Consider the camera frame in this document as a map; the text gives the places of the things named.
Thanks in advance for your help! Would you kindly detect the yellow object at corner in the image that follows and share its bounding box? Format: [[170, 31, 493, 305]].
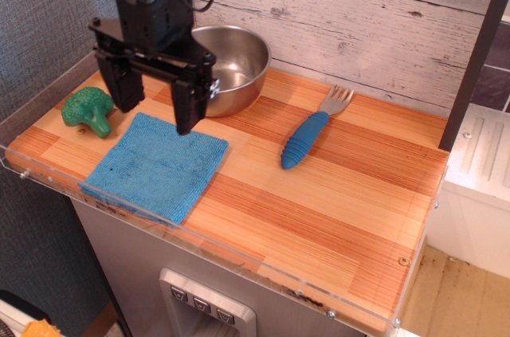
[[21, 319, 62, 337]]

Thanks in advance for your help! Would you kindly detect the silver dispenser panel with buttons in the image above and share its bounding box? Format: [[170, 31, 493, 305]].
[[159, 268, 257, 336]]

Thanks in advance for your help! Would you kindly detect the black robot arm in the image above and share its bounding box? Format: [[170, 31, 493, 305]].
[[89, 0, 216, 135]]

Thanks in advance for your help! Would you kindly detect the stainless steel bowl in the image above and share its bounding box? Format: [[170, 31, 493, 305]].
[[192, 25, 272, 117]]

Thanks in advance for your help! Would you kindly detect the dark vertical post right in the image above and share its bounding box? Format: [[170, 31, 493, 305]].
[[438, 0, 508, 151]]

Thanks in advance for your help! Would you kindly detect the green toy broccoli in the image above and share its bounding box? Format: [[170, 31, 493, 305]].
[[61, 87, 114, 138]]

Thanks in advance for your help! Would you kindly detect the blue folded cloth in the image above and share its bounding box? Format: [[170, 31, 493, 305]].
[[80, 112, 229, 224]]

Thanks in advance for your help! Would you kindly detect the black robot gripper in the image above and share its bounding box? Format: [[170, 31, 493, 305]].
[[89, 0, 215, 135]]

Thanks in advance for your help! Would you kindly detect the white toy sink unit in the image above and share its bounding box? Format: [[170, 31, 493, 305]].
[[426, 104, 509, 277]]

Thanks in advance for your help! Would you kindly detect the blue handled metal fork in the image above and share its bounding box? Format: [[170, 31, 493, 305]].
[[280, 85, 354, 170]]

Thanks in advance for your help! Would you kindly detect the clear acrylic table guard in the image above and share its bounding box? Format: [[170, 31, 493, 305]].
[[1, 57, 448, 336]]

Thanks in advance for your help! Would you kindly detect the grey toy fridge cabinet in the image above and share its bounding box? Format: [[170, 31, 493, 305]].
[[73, 200, 360, 336]]

